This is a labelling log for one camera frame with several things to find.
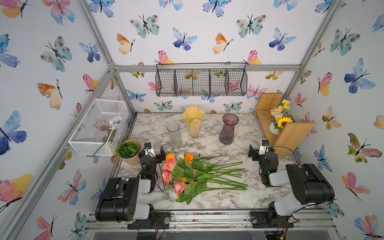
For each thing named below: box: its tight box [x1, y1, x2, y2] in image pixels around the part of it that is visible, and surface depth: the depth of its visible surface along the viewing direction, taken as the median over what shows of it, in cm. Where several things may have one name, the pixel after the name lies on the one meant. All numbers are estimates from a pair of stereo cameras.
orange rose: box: [165, 153, 176, 164], surface depth 87 cm
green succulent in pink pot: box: [115, 139, 142, 166], surface depth 86 cm
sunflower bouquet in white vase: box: [269, 99, 296, 135], surface depth 84 cm
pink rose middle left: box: [161, 170, 172, 187], surface depth 77 cm
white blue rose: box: [168, 188, 177, 203], surface depth 79 cm
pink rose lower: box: [173, 181, 187, 195], surface depth 76 cm
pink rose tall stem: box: [162, 158, 244, 181], surface depth 81 cm
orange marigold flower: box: [184, 153, 194, 165], surface depth 88 cm
